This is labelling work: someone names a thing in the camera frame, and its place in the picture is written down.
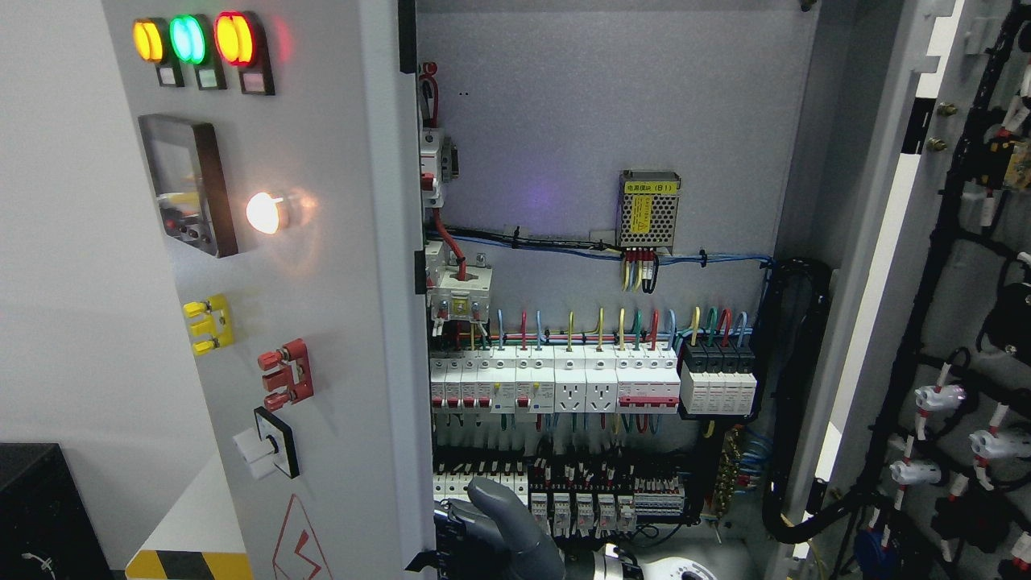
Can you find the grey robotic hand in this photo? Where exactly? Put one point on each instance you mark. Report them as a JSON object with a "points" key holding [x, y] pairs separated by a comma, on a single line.
{"points": [[493, 536]]}

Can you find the grey cabinet door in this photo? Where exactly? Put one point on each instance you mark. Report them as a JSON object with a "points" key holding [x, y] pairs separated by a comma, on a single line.
{"points": [[936, 427], [339, 134]]}

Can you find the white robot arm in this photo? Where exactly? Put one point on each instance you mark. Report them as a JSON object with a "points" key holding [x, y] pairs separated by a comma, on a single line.
{"points": [[581, 564]]}

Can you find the red indicator lamp left door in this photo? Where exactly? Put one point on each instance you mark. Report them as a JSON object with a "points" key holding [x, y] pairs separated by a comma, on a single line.
{"points": [[241, 42]]}

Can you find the green indicator lamp left door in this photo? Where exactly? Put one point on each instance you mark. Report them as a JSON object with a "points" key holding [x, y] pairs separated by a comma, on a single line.
{"points": [[192, 40]]}

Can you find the yellow indicator lamp left door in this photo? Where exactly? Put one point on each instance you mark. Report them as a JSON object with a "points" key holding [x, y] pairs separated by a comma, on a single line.
{"points": [[152, 42]]}

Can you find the lower relay and breaker row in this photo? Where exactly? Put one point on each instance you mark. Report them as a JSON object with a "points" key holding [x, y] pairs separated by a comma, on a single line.
{"points": [[572, 495]]}

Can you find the red electric hazard warning sticker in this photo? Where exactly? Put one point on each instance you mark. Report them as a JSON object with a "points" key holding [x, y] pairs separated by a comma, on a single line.
{"points": [[297, 553]]}

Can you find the white current transformers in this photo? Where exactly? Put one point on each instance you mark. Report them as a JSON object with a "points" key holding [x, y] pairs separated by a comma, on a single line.
{"points": [[451, 299]]}

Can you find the black white surge protector block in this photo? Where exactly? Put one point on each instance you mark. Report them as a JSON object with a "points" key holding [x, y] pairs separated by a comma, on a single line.
{"points": [[717, 380]]}

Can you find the metal mesh power supply module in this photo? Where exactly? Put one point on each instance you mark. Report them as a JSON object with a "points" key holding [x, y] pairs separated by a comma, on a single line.
{"points": [[649, 203]]}

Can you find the white glowing indicator lamp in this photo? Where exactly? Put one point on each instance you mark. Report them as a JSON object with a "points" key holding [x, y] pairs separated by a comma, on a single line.
{"points": [[270, 212]]}

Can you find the red white main circuit breaker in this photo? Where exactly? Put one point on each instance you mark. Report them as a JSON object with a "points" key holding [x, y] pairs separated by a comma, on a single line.
{"points": [[439, 164]]}

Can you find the black box at lower left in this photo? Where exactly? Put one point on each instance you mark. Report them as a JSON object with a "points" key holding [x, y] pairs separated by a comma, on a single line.
{"points": [[45, 529]]}

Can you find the black digital power meter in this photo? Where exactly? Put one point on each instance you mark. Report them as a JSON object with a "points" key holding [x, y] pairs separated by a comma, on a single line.
{"points": [[186, 173]]}

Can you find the white DIN rail socket row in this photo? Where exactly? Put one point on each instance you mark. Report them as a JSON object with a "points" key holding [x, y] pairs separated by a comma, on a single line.
{"points": [[525, 382]]}

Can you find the red terminal post block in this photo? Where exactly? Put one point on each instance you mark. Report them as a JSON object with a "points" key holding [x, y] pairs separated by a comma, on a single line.
{"points": [[287, 375]]}

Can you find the yellow terminal post block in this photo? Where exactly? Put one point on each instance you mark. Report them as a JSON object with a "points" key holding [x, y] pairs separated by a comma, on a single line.
{"points": [[210, 324]]}

